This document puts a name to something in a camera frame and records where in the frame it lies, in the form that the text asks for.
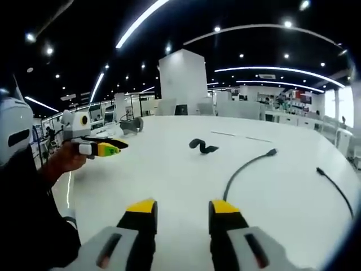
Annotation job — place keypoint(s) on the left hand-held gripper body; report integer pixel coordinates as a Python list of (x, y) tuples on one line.
[(76, 124)]

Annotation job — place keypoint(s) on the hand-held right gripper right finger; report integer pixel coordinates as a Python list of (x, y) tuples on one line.
[(231, 234)]

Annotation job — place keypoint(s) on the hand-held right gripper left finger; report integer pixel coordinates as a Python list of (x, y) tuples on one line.
[(135, 234)]

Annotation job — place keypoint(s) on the white desk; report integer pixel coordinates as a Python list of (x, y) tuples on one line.
[(175, 175)]

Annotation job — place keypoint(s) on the person's left hand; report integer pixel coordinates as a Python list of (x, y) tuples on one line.
[(66, 161)]

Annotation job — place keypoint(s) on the grey curved object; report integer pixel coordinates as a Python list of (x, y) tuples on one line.
[(132, 126)]

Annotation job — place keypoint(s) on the white worn device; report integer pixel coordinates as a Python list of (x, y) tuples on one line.
[(14, 127)]

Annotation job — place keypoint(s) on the black monitor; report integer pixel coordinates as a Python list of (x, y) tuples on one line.
[(181, 109)]

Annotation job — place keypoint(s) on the white square pillar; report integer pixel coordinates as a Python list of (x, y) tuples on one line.
[(183, 79)]

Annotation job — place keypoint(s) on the long ceiling light strip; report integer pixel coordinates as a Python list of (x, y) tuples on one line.
[(141, 24)]

